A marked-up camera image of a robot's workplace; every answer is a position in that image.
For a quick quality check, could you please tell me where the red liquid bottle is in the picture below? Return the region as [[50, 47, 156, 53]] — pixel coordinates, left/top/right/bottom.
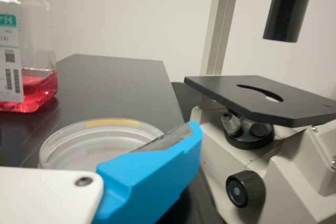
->
[[0, 0, 59, 114]]

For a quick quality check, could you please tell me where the cream microscope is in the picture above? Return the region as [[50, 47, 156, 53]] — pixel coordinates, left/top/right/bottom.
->
[[171, 0, 336, 224]]

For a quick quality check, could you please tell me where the petri dish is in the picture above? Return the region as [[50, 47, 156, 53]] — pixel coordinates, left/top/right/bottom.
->
[[38, 117, 165, 170]]

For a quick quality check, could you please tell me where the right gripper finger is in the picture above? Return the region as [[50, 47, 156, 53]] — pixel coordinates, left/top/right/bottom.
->
[[93, 120, 203, 224]]

